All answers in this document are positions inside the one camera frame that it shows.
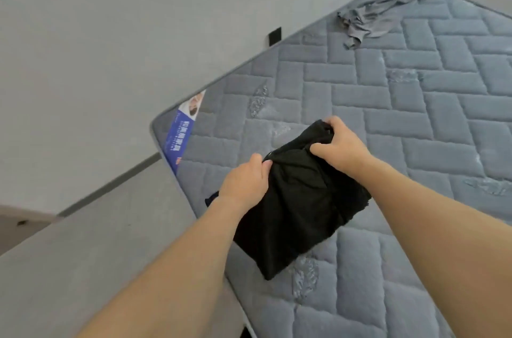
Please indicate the person's right hand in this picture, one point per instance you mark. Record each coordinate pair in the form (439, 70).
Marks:
(344, 150)

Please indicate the person's left hand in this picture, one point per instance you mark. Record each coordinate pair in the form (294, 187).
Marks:
(246, 183)

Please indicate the black colourful patterned sweatshirt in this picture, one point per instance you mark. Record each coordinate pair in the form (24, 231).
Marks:
(308, 206)

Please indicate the grey printed t-shirt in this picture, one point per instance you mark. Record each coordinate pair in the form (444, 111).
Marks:
(384, 10)

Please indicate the person's right forearm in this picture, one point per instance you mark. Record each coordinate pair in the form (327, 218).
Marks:
(448, 230)

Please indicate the person's left forearm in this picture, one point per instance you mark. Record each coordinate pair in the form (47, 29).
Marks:
(168, 278)

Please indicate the grey quilted mattress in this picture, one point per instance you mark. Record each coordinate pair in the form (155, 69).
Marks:
(416, 110)

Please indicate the black square patch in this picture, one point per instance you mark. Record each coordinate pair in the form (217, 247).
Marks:
(275, 36)

